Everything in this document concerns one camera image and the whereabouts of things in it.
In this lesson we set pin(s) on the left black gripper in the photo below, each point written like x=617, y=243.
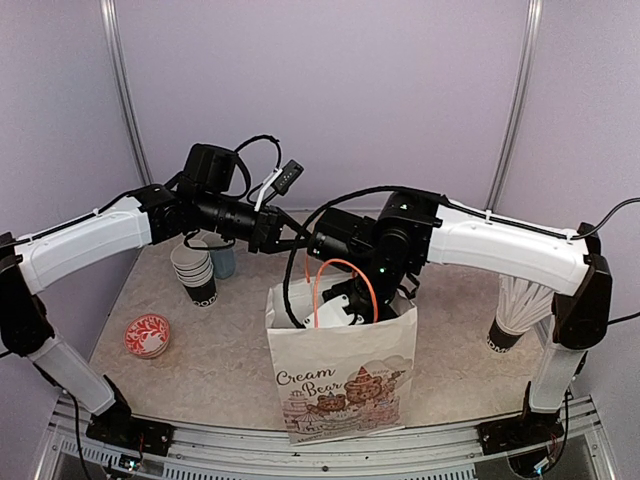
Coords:
x=267, y=230

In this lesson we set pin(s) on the white paper takeout bag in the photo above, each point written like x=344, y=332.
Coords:
x=343, y=382

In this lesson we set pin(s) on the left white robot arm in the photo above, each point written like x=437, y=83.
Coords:
x=33, y=263

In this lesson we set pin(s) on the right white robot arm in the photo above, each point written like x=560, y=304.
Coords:
x=543, y=273

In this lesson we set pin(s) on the light blue ceramic mug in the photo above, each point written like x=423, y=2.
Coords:
x=222, y=255

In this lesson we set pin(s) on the black cup holding straws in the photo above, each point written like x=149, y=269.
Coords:
x=499, y=340

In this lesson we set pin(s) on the bundle of white wrapped straws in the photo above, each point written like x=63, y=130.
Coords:
x=521, y=304

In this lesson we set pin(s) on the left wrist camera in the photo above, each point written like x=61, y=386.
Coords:
x=279, y=181

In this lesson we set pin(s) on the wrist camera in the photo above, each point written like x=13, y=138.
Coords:
x=333, y=313
x=279, y=181

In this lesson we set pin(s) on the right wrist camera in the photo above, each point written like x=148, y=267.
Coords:
x=333, y=313

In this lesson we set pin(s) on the aluminium front frame rail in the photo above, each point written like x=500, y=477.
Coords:
x=446, y=451

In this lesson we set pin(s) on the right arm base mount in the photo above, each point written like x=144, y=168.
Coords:
x=517, y=432

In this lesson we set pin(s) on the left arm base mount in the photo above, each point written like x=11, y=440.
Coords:
x=142, y=435

